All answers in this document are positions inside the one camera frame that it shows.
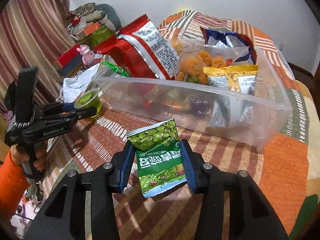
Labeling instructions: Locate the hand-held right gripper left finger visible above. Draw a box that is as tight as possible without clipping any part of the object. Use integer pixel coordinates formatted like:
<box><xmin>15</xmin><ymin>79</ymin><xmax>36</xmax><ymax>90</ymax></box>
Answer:
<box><xmin>24</xmin><ymin>142</ymin><xmax>137</xmax><ymax>240</ymax></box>

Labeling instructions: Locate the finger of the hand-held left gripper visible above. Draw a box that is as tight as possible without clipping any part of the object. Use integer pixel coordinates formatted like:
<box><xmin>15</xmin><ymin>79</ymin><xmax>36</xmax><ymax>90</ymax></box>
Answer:
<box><xmin>35</xmin><ymin>102</ymin><xmax>78</xmax><ymax>114</ymax></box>
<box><xmin>57</xmin><ymin>106</ymin><xmax>99</xmax><ymax>127</ymax></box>

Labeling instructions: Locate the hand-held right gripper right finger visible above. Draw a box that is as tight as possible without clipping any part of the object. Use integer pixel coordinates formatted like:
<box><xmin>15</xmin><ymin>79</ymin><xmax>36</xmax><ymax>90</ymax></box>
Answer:
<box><xmin>179</xmin><ymin>139</ymin><xmax>288</xmax><ymax>240</ymax></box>

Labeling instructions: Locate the green jelly cup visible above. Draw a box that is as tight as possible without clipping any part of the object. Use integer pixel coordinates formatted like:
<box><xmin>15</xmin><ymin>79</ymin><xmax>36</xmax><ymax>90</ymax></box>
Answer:
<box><xmin>74</xmin><ymin>89</ymin><xmax>103</xmax><ymax>119</ymax></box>

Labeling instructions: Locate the green pea packet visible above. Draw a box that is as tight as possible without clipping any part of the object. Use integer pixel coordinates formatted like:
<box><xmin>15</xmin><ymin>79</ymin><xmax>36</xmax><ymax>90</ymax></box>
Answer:
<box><xmin>126</xmin><ymin>118</ymin><xmax>188</xmax><ymax>198</ymax></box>

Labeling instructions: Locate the clear plastic container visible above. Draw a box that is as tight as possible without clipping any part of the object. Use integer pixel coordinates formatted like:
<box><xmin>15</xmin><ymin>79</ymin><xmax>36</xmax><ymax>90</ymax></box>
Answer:
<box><xmin>92</xmin><ymin>29</ymin><xmax>293</xmax><ymax>153</ymax></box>

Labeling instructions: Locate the person's orange-sleeved left forearm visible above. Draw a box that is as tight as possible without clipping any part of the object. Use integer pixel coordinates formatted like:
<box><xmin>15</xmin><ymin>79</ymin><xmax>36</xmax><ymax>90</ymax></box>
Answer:
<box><xmin>0</xmin><ymin>150</ymin><xmax>31</xmax><ymax>218</ymax></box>

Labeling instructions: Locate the person's left hand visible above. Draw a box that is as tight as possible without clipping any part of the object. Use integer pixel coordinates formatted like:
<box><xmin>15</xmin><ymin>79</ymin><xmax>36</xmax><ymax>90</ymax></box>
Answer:
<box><xmin>11</xmin><ymin>142</ymin><xmax>49</xmax><ymax>178</ymax></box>

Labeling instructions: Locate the white plastic bag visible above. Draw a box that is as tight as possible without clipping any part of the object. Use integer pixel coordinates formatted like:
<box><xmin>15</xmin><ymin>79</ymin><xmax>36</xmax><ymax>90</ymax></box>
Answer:
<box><xmin>60</xmin><ymin>64</ymin><xmax>100</xmax><ymax>103</ymax></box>

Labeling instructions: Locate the dark grey box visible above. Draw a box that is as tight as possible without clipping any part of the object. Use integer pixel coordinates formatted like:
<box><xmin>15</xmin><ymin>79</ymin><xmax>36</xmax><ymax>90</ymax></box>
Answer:
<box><xmin>57</xmin><ymin>57</ymin><xmax>85</xmax><ymax>77</ymax></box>

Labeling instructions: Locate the red box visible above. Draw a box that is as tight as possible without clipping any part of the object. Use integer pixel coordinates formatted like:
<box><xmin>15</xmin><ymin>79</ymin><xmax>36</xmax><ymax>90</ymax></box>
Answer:
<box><xmin>54</xmin><ymin>44</ymin><xmax>83</xmax><ymax>68</ymax></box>

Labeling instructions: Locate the pink toy figure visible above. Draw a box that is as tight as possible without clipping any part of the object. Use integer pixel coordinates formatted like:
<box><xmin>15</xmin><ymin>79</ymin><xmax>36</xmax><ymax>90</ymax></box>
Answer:
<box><xmin>79</xmin><ymin>44</ymin><xmax>95</xmax><ymax>67</ymax></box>

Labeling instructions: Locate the green striped snack packet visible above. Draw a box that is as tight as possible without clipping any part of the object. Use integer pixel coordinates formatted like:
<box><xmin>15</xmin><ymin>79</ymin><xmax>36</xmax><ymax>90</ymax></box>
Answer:
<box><xmin>100</xmin><ymin>60</ymin><xmax>132</xmax><ymax>78</ymax></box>

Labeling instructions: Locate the purple snack packet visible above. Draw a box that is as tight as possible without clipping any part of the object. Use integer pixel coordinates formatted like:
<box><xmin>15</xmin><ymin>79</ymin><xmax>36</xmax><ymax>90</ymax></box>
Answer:
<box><xmin>189</xmin><ymin>96</ymin><xmax>213</xmax><ymax>114</ymax></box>

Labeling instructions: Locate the striped pink curtain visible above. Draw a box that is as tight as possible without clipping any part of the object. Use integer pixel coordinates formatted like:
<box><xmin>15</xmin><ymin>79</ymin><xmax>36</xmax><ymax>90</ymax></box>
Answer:
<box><xmin>0</xmin><ymin>0</ymin><xmax>75</xmax><ymax>115</ymax></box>

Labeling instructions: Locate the green box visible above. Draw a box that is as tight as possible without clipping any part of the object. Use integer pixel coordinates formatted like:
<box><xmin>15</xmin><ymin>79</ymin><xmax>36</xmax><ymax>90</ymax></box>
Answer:
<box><xmin>86</xmin><ymin>27</ymin><xmax>117</xmax><ymax>47</ymax></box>

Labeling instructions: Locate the orange box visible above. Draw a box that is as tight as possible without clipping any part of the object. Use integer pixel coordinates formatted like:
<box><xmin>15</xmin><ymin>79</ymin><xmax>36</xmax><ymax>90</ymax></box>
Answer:
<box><xmin>75</xmin><ymin>22</ymin><xmax>102</xmax><ymax>39</ymax></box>

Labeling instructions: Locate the patchwork blanket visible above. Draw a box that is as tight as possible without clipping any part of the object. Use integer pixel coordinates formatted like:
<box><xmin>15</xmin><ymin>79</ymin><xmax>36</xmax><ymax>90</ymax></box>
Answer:
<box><xmin>37</xmin><ymin>10</ymin><xmax>315</xmax><ymax>240</ymax></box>

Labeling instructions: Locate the red snack bag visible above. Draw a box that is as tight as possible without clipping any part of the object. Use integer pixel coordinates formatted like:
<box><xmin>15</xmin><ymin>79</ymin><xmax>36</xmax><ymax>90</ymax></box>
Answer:
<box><xmin>96</xmin><ymin>14</ymin><xmax>180</xmax><ymax>80</ymax></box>

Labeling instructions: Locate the yellow and white snack packet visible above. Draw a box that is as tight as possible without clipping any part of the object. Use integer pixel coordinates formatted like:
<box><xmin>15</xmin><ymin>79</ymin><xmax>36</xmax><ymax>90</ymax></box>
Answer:
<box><xmin>203</xmin><ymin>65</ymin><xmax>259</xmax><ymax>130</ymax></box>

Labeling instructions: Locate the patterned brown cloth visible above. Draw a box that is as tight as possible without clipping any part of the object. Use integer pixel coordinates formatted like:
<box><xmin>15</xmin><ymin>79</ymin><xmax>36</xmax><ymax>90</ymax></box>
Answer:
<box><xmin>70</xmin><ymin>3</ymin><xmax>97</xmax><ymax>18</ymax></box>

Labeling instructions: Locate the grey cushion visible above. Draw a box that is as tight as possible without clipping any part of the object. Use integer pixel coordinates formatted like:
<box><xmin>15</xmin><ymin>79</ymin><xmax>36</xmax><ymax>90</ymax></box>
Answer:
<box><xmin>96</xmin><ymin>4</ymin><xmax>120</xmax><ymax>32</ymax></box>

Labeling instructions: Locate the orange crispy snack bag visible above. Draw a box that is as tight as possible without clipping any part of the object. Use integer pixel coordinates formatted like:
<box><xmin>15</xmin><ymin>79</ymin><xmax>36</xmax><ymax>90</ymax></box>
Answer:
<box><xmin>170</xmin><ymin>36</ymin><xmax>230</xmax><ymax>84</ymax></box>

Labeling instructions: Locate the blue snack packet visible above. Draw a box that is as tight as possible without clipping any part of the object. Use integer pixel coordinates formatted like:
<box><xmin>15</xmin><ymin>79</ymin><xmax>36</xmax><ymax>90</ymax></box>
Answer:
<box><xmin>201</xmin><ymin>27</ymin><xmax>257</xmax><ymax>64</ymax></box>

